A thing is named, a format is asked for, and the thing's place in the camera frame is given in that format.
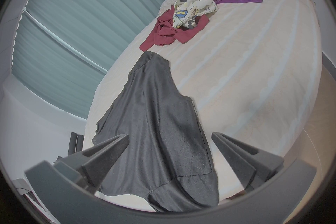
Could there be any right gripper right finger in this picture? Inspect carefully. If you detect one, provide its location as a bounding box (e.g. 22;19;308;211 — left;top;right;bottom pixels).
211;132;285;193

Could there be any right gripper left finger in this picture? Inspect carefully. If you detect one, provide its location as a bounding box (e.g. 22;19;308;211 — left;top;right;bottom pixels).
52;134;130;190

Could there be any black garment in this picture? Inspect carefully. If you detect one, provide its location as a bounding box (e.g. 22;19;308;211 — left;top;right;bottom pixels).
92;51;219;213

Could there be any bed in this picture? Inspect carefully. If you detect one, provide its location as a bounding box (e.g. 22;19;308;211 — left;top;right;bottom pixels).
84;0;336;214

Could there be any dark red garment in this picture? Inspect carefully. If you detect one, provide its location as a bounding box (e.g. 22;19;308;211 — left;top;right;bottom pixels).
139;5;210;52

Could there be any white printed pyjama top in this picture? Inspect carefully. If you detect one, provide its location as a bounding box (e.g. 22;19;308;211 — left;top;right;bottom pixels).
173;0;219;30

